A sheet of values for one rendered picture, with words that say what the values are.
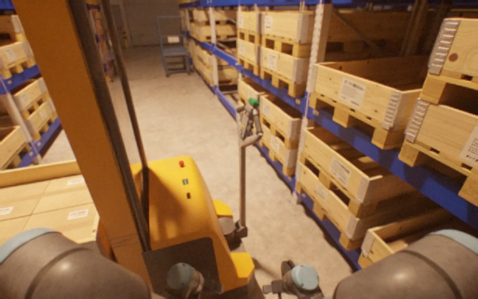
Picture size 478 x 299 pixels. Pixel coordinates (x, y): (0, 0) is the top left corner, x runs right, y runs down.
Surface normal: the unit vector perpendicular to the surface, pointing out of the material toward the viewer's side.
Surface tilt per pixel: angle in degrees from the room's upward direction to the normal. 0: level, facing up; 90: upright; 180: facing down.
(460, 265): 15
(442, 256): 5
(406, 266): 23
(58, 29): 90
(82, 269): 30
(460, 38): 90
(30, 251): 3
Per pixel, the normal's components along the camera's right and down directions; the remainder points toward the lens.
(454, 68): -0.95, 0.16
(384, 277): -0.62, -0.72
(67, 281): 0.30, -0.61
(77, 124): 0.31, 0.47
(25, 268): -0.19, -0.58
